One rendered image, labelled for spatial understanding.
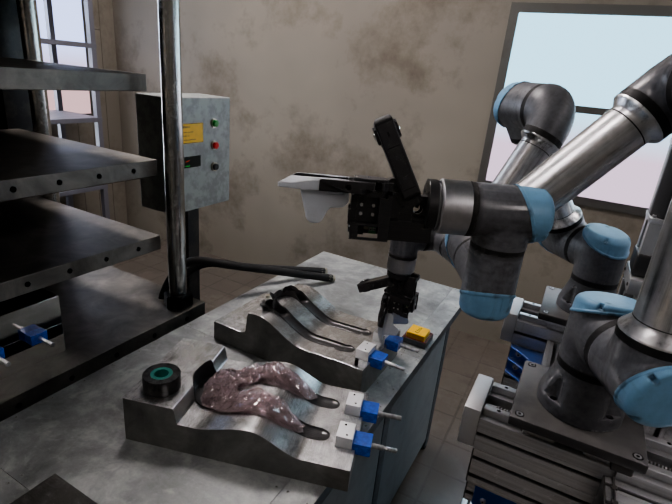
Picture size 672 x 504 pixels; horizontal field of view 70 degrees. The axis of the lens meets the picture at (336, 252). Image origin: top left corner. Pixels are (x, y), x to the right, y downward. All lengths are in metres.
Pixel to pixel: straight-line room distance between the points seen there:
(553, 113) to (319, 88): 2.45
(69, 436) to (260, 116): 2.91
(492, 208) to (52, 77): 1.14
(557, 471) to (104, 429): 0.96
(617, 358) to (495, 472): 0.40
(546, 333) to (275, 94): 2.74
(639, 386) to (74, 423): 1.12
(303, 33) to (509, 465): 3.03
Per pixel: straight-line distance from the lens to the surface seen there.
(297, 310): 1.45
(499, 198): 0.66
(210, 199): 1.92
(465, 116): 3.12
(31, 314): 1.49
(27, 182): 1.41
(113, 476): 1.15
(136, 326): 1.67
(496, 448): 1.08
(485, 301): 0.70
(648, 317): 0.82
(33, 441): 1.28
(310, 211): 0.63
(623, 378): 0.84
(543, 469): 1.09
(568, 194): 0.83
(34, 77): 1.43
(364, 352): 1.29
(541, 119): 1.20
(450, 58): 3.15
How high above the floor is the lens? 1.60
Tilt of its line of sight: 21 degrees down
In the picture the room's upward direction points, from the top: 5 degrees clockwise
